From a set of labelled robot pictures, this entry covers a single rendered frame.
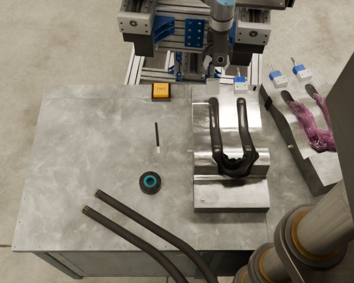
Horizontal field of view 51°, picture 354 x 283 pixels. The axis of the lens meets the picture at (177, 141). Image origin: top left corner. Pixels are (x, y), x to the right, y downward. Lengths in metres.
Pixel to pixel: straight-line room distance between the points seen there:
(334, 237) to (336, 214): 0.05
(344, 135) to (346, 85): 0.04
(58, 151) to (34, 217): 0.26
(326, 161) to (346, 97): 1.09
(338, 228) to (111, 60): 2.46
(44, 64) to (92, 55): 0.35
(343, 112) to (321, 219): 0.20
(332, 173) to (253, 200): 0.29
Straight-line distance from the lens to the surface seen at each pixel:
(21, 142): 2.58
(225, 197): 1.32
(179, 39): 1.84
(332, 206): 0.46
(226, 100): 1.47
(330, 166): 1.41
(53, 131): 1.57
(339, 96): 0.34
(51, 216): 1.42
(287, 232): 0.59
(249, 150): 1.35
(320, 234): 0.52
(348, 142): 0.32
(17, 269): 2.29
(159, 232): 1.24
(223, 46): 1.26
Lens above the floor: 2.09
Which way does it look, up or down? 61 degrees down
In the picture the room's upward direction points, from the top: straight up
